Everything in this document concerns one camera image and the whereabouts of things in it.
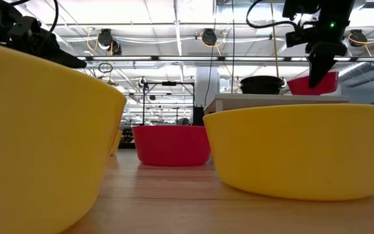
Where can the person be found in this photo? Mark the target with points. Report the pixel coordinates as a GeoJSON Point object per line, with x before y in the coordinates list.
{"type": "Point", "coordinates": [183, 122]}

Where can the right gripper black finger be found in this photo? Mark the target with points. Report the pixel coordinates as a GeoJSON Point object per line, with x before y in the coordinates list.
{"type": "Point", "coordinates": [320, 65]}

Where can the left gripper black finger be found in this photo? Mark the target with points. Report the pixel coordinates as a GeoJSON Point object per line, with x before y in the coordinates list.
{"type": "Point", "coordinates": [67, 60]}

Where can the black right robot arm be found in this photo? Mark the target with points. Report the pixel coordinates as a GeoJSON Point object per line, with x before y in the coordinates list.
{"type": "Point", "coordinates": [304, 8]}

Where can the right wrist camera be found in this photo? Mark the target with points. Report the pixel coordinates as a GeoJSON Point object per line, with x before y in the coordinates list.
{"type": "Point", "coordinates": [299, 37]}

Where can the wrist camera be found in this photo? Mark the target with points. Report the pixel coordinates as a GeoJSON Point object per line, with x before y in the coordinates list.
{"type": "Point", "coordinates": [299, 37]}
{"type": "Point", "coordinates": [28, 26]}

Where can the white perforated shelf riser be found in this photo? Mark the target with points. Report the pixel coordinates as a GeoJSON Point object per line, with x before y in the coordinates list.
{"type": "Point", "coordinates": [281, 99]}

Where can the black metal frame station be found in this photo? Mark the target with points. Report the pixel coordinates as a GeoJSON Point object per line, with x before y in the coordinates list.
{"type": "Point", "coordinates": [143, 104]}

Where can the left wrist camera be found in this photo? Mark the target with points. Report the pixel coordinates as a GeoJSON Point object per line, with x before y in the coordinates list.
{"type": "Point", "coordinates": [28, 26]}

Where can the black cabinet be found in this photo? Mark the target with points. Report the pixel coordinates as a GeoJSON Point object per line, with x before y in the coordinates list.
{"type": "Point", "coordinates": [198, 116]}

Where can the silver ceiling duct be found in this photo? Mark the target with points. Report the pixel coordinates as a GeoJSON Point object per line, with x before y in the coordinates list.
{"type": "Point", "coordinates": [362, 70]}

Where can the black patterned mini bowl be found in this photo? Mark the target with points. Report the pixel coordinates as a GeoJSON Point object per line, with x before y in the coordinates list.
{"type": "Point", "coordinates": [261, 86]}

